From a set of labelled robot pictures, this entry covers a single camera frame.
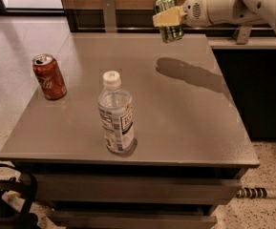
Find striped black white cable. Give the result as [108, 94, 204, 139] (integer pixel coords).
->
[235, 187, 276, 200]

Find grey table with drawers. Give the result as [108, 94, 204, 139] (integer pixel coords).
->
[0, 34, 259, 229]

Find clear plastic water bottle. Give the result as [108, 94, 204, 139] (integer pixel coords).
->
[97, 71, 135, 154]

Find metal wall bracket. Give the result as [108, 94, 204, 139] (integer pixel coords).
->
[232, 25, 252, 45]
[101, 0, 117, 33]

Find green soda can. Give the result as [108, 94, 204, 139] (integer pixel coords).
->
[154, 0, 183, 43]

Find left metal wall bracket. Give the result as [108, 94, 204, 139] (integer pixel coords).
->
[101, 0, 117, 33]

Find black robot base parts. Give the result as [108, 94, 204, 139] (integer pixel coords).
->
[0, 137, 43, 229]

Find red cola can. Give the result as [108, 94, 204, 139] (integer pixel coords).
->
[32, 53, 67, 100]

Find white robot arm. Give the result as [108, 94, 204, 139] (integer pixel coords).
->
[153, 0, 276, 34]

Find right metal wall bracket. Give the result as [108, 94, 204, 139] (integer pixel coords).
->
[232, 25, 252, 45]

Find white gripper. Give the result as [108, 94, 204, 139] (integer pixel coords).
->
[153, 0, 212, 28]

